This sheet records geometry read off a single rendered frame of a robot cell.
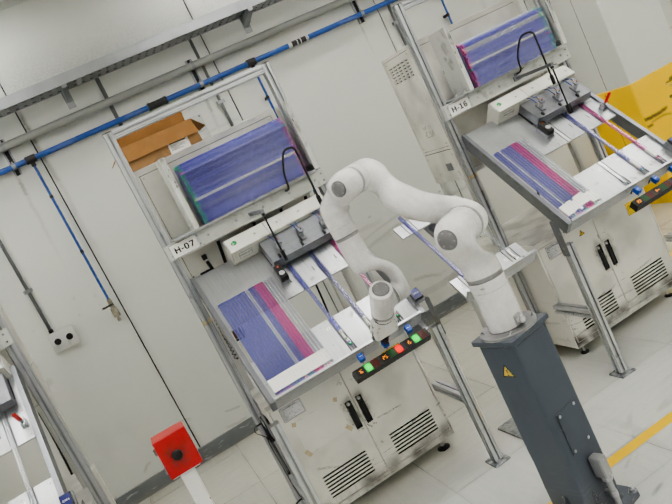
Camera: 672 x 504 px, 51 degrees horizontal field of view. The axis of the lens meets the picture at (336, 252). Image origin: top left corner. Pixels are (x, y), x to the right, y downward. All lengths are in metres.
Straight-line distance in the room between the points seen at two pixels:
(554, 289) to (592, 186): 0.52
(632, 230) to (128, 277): 2.86
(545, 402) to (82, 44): 3.41
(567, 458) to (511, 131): 1.69
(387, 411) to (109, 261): 2.09
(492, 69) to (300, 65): 1.63
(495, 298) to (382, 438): 1.13
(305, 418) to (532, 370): 1.11
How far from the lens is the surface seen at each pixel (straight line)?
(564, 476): 2.46
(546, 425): 2.34
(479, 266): 2.18
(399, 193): 2.22
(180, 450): 2.71
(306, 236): 2.97
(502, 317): 2.24
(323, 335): 2.74
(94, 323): 4.47
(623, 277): 3.71
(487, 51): 3.54
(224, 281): 2.98
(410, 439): 3.19
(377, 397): 3.09
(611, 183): 3.33
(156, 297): 4.47
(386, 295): 2.40
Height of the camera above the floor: 1.50
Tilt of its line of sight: 9 degrees down
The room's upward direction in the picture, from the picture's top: 26 degrees counter-clockwise
